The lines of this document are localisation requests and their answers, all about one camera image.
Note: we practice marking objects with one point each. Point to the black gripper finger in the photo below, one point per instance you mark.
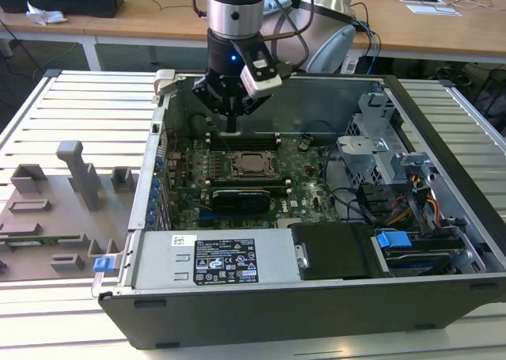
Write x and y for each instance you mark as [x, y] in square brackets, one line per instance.
[203, 89]
[255, 106]

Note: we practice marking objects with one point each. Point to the silver square CPU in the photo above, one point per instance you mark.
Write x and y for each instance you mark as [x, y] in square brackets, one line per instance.
[253, 162]

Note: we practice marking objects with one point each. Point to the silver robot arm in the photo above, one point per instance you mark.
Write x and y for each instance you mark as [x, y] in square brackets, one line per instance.
[233, 16]

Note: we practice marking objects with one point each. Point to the RAM slot with white clips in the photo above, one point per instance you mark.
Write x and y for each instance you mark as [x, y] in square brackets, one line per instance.
[253, 142]
[253, 135]
[249, 183]
[280, 188]

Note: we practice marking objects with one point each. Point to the CPU socket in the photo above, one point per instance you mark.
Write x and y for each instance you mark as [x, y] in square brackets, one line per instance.
[280, 174]

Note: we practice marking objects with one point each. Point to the blue expansion slot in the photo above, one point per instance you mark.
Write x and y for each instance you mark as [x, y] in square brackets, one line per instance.
[207, 217]

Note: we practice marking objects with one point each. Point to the black plastic drive cover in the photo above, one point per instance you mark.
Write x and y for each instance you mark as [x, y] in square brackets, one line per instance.
[336, 249]

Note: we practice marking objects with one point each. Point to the grey plastic case latch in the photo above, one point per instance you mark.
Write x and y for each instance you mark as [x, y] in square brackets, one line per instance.
[164, 79]

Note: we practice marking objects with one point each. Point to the round coin battery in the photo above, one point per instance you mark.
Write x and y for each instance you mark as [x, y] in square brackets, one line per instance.
[303, 146]

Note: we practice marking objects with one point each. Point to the wooden desk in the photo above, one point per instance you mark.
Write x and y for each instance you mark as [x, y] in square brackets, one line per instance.
[415, 31]
[158, 23]

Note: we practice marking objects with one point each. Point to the green motherboard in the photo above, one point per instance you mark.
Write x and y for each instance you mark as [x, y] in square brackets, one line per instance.
[308, 186]

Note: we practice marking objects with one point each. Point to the black graphics card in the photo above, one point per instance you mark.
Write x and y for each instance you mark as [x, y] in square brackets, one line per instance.
[241, 201]

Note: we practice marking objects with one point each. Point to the silver metal disk cage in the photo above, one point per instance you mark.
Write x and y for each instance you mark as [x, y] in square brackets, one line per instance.
[371, 111]

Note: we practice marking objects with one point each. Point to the silver finned chipset heatsink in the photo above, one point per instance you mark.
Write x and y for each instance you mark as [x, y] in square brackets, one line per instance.
[285, 223]

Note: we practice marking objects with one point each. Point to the silver power supply unit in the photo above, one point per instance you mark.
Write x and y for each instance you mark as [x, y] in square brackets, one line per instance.
[158, 257]

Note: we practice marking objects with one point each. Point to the crumpled white paper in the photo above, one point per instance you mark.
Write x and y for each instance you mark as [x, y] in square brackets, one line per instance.
[43, 15]

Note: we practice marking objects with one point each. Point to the grey parts rack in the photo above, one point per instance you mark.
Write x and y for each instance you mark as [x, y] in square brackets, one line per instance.
[59, 217]

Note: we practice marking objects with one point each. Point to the blue plastic drive latch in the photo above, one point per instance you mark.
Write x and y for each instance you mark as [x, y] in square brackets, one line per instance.
[393, 242]

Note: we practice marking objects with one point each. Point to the blue plastic case latch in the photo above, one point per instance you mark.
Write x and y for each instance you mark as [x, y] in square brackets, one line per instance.
[103, 265]

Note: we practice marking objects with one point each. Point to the white paper sheet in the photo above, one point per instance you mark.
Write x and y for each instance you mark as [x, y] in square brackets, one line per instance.
[435, 10]

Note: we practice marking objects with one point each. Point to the black and silver PC case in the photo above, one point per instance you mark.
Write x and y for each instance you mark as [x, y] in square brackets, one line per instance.
[276, 316]

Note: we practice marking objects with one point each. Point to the green RAM stick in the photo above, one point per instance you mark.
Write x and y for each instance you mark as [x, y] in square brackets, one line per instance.
[43, 240]

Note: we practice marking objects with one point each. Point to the black hard disk drive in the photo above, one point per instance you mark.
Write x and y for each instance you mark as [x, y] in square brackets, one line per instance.
[419, 263]

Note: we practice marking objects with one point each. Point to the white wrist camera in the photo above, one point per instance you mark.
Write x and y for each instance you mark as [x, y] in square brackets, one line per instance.
[259, 84]

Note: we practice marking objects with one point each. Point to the silver metal bracket plate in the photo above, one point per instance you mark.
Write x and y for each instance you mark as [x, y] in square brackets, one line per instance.
[356, 154]

